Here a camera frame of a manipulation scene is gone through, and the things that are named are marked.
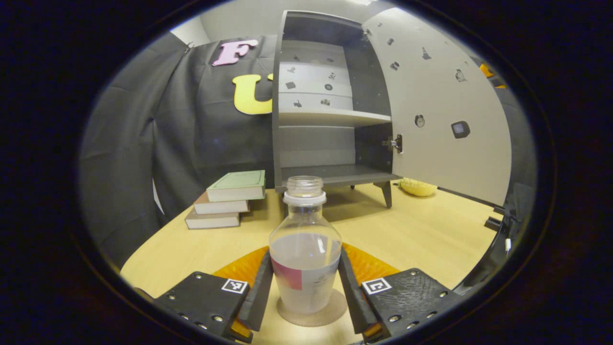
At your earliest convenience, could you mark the brown book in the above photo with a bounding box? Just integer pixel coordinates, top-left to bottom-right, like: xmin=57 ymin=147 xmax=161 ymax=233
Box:
xmin=193 ymin=192 xmax=250 ymax=215

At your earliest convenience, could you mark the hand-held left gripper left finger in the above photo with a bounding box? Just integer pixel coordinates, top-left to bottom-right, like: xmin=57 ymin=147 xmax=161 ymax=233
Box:
xmin=154 ymin=245 xmax=274 ymax=343

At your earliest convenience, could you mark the black backdrop cloth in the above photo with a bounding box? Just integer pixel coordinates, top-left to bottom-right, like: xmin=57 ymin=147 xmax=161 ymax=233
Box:
xmin=79 ymin=31 xmax=537 ymax=269

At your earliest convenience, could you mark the white cabinet door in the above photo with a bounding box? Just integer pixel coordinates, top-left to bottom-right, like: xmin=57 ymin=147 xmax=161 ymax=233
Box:
xmin=362 ymin=7 xmax=512 ymax=207

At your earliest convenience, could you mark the white cabinet shelf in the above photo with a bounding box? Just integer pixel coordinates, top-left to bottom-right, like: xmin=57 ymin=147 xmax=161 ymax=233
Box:
xmin=279 ymin=109 xmax=392 ymax=127

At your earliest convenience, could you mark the clear bottle with pink label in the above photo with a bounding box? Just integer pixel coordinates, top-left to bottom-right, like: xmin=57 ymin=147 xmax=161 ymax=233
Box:
xmin=268 ymin=175 xmax=342 ymax=315

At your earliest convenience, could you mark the round brown coaster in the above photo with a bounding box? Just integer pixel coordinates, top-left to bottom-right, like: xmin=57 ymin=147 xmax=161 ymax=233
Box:
xmin=276 ymin=287 xmax=348 ymax=327

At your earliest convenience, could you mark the yellow bumpy soft ball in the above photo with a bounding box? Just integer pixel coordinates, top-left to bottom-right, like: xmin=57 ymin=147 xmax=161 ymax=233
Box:
xmin=400 ymin=177 xmax=438 ymax=197

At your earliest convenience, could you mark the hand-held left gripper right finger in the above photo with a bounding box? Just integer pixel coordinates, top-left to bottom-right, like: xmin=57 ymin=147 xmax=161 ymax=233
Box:
xmin=338 ymin=243 xmax=463 ymax=343

